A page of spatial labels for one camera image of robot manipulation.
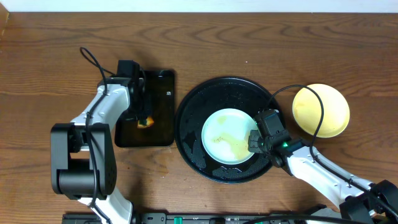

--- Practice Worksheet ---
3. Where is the orange green sponge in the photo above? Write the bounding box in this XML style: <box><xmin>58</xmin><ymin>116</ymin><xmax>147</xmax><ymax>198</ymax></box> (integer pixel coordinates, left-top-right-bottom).
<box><xmin>137</xmin><ymin>116</ymin><xmax>154</xmax><ymax>129</ymax></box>

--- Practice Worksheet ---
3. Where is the light green front plate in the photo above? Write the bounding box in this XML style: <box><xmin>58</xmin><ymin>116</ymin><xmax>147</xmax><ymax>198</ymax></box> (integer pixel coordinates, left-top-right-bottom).
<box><xmin>201</xmin><ymin>108</ymin><xmax>258</xmax><ymax>165</ymax></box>

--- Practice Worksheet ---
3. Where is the yellow plate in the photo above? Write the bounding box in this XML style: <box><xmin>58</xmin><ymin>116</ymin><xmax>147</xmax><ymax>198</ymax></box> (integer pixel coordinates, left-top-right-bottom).
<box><xmin>292</xmin><ymin>83</ymin><xmax>350</xmax><ymax>138</ymax></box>

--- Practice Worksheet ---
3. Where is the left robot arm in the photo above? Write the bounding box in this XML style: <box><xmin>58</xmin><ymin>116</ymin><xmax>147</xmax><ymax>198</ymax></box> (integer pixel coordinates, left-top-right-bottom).
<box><xmin>50</xmin><ymin>75</ymin><xmax>146</xmax><ymax>223</ymax></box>

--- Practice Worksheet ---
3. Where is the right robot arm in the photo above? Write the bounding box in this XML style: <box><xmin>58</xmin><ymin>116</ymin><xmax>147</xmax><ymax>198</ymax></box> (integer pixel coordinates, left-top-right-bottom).
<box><xmin>248</xmin><ymin>130</ymin><xmax>397</xmax><ymax>223</ymax></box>

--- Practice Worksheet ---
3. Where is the black rectangular water tray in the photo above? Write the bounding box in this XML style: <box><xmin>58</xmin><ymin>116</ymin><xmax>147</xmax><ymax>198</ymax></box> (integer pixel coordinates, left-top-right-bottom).
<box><xmin>114</xmin><ymin>70</ymin><xmax>175</xmax><ymax>147</ymax></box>

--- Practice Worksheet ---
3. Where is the black round tray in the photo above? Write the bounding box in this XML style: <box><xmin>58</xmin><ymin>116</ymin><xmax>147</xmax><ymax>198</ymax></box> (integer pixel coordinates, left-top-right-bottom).
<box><xmin>174</xmin><ymin>77</ymin><xmax>272</xmax><ymax>184</ymax></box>

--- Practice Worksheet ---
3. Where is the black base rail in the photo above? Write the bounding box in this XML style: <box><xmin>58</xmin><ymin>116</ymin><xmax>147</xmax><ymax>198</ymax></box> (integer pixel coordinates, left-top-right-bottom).
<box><xmin>61</xmin><ymin>212</ymin><xmax>358</xmax><ymax>224</ymax></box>

